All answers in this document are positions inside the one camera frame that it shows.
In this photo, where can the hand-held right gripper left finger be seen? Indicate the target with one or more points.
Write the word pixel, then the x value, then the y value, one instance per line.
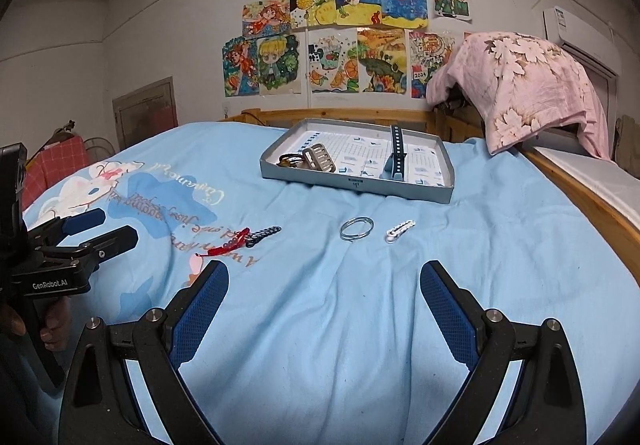
pixel 195 320

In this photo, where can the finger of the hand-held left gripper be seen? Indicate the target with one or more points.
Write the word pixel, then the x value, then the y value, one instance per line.
pixel 85 220
pixel 115 240

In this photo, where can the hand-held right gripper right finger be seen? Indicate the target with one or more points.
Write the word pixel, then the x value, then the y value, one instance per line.
pixel 447 315

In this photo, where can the white hair clip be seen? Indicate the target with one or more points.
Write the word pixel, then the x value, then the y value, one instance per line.
pixel 392 235

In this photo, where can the silver bangle rings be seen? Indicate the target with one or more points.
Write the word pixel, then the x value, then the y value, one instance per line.
pixel 345 235

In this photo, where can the grey cardboard tray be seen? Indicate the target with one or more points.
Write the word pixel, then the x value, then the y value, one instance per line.
pixel 350 185

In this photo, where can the blue wrist watch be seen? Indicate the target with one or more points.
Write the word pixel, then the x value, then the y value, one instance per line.
pixel 395 160

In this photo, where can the grey claw hair clip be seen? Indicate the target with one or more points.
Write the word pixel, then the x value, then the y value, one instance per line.
pixel 320 159

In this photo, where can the person's left hand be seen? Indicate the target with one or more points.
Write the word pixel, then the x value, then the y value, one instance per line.
pixel 57 325

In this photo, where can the red plaid cloth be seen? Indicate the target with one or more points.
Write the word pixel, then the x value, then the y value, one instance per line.
pixel 55 165

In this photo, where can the standing fan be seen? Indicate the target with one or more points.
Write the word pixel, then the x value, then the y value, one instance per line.
pixel 100 147

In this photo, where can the light blue printed blanket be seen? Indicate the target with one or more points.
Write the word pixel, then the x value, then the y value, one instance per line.
pixel 325 325

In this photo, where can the white foam board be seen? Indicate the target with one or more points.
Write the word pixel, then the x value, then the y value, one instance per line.
pixel 600 175

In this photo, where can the green hanging cloth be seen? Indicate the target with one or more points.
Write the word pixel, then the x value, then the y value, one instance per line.
pixel 624 137

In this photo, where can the pink floral cloth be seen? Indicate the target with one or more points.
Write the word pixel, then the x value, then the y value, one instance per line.
pixel 525 75

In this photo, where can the white air conditioner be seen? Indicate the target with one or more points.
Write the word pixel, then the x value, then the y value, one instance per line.
pixel 565 25

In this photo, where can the wall cabinet door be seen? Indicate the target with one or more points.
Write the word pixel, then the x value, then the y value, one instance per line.
pixel 145 115

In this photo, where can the wooden bed frame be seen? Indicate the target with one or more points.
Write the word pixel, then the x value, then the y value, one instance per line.
pixel 575 190

